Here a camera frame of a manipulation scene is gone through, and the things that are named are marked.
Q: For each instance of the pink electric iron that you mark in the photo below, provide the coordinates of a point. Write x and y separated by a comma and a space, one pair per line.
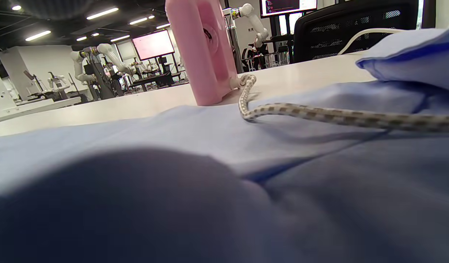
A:
195, 54

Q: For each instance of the light blue long-sleeve shirt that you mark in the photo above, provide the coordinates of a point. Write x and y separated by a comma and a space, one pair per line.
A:
319, 182

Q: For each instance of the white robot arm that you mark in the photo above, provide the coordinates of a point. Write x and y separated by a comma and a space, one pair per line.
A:
255, 22
111, 54
78, 69

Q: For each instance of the white long workbench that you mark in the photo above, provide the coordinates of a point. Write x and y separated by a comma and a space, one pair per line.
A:
27, 107

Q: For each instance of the grey robot stand pole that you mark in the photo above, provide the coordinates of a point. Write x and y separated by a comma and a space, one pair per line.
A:
236, 47

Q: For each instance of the black low table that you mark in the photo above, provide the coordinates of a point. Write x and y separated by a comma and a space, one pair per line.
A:
155, 78

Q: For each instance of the white table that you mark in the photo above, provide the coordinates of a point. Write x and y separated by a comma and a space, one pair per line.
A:
118, 107

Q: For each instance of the pink lit display screen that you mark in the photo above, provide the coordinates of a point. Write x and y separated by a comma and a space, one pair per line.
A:
153, 44

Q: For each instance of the bright display screen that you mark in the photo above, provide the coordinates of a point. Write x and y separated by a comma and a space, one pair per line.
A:
286, 7

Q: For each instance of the row of ceiling light strips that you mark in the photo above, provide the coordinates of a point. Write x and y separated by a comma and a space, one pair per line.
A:
102, 13

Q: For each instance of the black mesh office chair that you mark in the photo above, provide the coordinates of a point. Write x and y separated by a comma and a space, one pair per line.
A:
356, 14

